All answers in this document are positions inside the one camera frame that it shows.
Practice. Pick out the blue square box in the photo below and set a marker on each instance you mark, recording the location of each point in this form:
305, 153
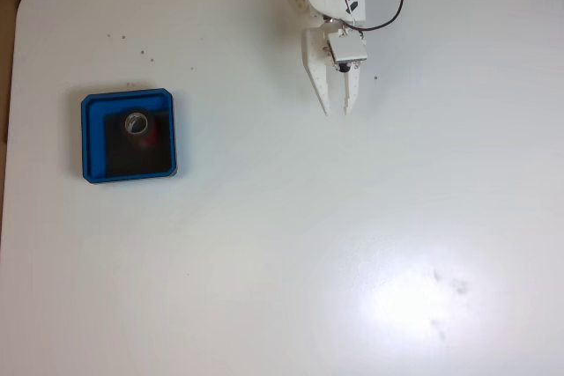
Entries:
94, 138

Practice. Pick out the red tape roll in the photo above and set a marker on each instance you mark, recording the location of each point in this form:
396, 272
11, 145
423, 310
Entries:
142, 142

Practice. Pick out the white square camera box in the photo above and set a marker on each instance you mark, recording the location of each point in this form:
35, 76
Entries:
348, 48

